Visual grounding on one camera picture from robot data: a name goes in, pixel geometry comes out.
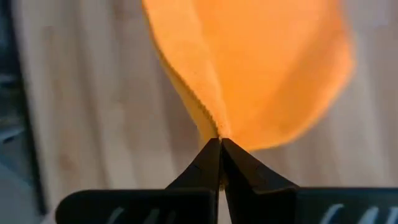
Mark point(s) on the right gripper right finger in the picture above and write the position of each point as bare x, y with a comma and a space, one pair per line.
255, 199

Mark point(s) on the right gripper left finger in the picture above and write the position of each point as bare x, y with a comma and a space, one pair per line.
192, 199

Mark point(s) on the orange microfiber towel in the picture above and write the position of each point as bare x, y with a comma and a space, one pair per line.
264, 77

